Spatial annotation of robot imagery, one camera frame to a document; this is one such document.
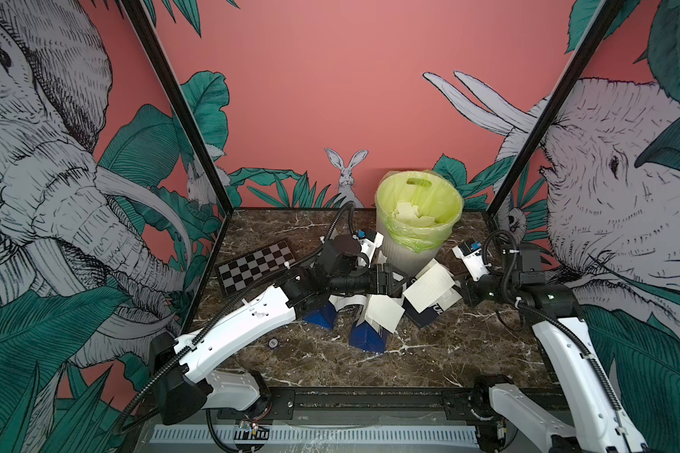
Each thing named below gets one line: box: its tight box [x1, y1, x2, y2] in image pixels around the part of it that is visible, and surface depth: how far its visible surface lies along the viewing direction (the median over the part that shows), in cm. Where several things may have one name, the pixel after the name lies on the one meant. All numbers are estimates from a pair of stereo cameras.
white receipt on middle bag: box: [364, 294, 406, 334], surface depth 70 cm
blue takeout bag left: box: [303, 302, 338, 330], surface depth 89 cm
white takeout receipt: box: [402, 263, 456, 315], surface depth 74 cm
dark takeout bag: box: [402, 275, 443, 329], surface depth 77 cm
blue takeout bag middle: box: [349, 319, 391, 354], surface depth 81 cm
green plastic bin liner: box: [374, 169, 464, 254], surface depth 93 cm
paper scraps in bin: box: [392, 201, 436, 227], surface depth 105 cm
